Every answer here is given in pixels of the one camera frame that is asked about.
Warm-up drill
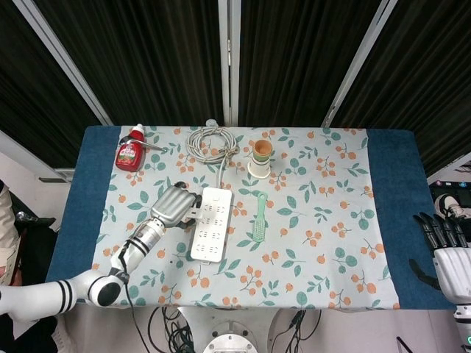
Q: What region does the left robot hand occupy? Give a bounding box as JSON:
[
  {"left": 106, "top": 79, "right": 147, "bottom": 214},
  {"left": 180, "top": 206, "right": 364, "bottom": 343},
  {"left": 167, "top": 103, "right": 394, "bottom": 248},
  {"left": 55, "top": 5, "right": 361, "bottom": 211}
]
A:
[{"left": 149, "top": 181, "right": 203, "bottom": 231}]

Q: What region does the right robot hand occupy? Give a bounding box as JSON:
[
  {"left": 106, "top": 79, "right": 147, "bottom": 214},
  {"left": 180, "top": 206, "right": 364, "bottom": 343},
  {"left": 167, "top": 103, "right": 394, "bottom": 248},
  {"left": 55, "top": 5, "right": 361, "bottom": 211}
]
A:
[{"left": 408, "top": 212, "right": 471, "bottom": 306}]

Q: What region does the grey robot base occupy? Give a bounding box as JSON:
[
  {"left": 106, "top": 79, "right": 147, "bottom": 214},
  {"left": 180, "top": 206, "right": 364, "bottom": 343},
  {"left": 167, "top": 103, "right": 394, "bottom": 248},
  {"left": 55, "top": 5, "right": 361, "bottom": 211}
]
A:
[{"left": 202, "top": 319, "right": 258, "bottom": 353}]

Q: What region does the white power strip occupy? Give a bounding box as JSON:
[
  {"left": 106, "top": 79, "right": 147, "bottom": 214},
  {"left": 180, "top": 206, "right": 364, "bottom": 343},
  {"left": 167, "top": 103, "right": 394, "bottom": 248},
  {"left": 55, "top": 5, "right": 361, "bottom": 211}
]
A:
[{"left": 190, "top": 186, "right": 234, "bottom": 265}]

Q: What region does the floral tablecloth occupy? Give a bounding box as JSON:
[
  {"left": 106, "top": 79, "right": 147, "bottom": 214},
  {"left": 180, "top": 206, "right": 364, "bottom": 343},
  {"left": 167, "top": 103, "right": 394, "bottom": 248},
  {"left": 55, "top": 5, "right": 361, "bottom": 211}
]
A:
[{"left": 84, "top": 126, "right": 401, "bottom": 310}]

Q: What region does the metal spoon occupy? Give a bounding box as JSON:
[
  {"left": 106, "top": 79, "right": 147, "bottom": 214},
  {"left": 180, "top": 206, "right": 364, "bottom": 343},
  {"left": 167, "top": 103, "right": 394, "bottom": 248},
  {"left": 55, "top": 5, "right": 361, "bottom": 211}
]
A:
[{"left": 119, "top": 135, "right": 169, "bottom": 152}]

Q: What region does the white black sneaker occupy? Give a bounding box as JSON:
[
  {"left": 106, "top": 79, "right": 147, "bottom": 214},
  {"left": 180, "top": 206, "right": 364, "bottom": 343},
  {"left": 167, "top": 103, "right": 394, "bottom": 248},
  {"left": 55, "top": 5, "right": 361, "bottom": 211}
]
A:
[{"left": 433, "top": 194, "right": 471, "bottom": 227}]

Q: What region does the red ketchup bottle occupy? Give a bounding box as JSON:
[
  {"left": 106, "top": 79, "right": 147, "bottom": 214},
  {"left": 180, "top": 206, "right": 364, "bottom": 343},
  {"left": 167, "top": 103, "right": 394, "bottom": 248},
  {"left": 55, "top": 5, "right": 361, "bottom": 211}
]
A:
[{"left": 115, "top": 124, "right": 147, "bottom": 172}]

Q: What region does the green plastic brush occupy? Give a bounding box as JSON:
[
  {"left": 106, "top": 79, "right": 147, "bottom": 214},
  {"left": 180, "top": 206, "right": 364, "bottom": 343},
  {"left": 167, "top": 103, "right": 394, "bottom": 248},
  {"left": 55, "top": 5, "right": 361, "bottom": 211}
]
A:
[{"left": 251, "top": 192, "right": 268, "bottom": 243}]

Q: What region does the white paper cup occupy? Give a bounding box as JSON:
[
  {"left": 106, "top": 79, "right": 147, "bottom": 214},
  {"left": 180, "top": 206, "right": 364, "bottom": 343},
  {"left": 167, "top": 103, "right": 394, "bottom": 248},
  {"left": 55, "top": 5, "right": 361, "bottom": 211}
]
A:
[{"left": 247, "top": 156, "right": 272, "bottom": 180}]

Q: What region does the green brown paper cup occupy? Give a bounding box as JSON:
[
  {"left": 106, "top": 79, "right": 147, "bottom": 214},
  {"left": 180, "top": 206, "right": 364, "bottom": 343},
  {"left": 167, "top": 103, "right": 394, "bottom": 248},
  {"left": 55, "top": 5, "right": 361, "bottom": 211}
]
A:
[{"left": 252, "top": 139, "right": 274, "bottom": 163}]

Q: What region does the blue table cover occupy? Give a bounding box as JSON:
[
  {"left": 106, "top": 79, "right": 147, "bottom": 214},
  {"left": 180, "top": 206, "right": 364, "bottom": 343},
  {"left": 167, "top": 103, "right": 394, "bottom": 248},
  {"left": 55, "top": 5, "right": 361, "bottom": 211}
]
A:
[{"left": 41, "top": 126, "right": 457, "bottom": 310}]

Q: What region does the black pleated curtain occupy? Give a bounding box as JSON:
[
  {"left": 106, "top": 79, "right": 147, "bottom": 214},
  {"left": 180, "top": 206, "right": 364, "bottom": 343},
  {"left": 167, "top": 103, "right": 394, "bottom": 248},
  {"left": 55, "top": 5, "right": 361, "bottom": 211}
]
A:
[{"left": 0, "top": 0, "right": 471, "bottom": 177}]

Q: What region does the person in beige jacket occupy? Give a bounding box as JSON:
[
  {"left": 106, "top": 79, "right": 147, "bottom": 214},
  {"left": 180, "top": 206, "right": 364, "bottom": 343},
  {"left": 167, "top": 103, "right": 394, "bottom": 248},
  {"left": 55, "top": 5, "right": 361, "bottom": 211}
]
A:
[{"left": 0, "top": 179, "right": 23, "bottom": 288}]

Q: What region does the grey cable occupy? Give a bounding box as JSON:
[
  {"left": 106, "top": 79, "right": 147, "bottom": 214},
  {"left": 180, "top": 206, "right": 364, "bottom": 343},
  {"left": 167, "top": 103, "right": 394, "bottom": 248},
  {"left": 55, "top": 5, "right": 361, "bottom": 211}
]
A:
[{"left": 186, "top": 118, "right": 241, "bottom": 188}]

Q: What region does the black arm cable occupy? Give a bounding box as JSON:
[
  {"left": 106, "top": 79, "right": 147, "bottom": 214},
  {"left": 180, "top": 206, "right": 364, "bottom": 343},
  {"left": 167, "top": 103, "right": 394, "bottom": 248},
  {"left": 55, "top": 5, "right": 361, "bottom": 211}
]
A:
[{"left": 110, "top": 238, "right": 139, "bottom": 353}]

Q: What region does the black floor cable bundle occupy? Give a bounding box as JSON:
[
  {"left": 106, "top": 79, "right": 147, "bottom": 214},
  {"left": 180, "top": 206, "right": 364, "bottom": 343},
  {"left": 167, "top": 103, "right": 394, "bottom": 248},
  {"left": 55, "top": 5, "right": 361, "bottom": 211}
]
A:
[
  {"left": 146, "top": 307, "right": 196, "bottom": 353},
  {"left": 283, "top": 309, "right": 323, "bottom": 353}
]

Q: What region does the white frame post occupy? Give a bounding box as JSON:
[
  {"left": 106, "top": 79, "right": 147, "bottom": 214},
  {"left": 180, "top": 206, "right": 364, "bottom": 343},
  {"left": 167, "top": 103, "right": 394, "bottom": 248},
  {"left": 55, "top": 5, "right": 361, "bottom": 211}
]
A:
[
  {"left": 217, "top": 0, "right": 241, "bottom": 126},
  {"left": 319, "top": 0, "right": 398, "bottom": 128},
  {"left": 13, "top": 0, "right": 113, "bottom": 126}
]

